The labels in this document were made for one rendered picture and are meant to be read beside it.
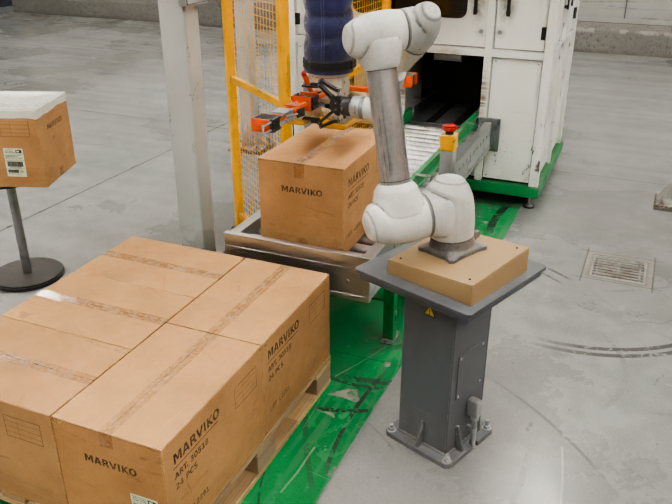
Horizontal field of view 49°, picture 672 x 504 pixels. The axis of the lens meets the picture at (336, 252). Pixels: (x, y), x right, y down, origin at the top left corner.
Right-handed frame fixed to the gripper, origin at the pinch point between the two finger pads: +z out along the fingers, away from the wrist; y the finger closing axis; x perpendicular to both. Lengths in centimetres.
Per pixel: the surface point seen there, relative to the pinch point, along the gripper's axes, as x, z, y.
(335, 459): -67, -40, 120
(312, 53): 15.9, 3.6, -16.7
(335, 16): 18.6, -5.7, -31.8
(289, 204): -4.4, 6.5, 44.4
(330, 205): -4.4, -12.7, 42.0
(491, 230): 175, -52, 120
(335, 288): -13, -19, 76
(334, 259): -13, -18, 62
